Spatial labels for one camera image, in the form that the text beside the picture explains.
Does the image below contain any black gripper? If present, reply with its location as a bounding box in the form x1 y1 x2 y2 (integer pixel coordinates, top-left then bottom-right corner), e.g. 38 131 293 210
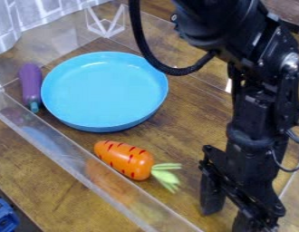
198 125 289 232

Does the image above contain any orange toy carrot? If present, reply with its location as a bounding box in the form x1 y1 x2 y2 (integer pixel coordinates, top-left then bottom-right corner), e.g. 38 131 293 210
94 140 182 193

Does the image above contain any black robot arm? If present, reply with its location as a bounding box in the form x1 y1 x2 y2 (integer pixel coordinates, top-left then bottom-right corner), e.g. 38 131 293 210
174 0 299 232

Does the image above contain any blue round plate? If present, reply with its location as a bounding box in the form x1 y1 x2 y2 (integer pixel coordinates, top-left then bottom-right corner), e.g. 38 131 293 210
40 52 167 132

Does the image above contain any blue object at corner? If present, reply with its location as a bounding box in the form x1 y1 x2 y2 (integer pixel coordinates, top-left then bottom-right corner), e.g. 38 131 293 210
0 198 19 232

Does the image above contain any purple toy eggplant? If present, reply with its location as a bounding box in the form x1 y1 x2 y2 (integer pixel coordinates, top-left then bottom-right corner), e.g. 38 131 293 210
19 63 42 113

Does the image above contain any white patterned curtain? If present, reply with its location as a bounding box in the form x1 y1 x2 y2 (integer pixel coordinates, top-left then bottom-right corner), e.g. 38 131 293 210
0 0 110 54

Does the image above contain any clear acrylic enclosure wall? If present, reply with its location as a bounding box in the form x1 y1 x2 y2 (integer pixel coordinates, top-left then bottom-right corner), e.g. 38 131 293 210
0 0 299 232

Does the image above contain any black braided cable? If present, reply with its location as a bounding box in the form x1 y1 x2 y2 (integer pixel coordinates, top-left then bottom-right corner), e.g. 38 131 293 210
126 0 215 77

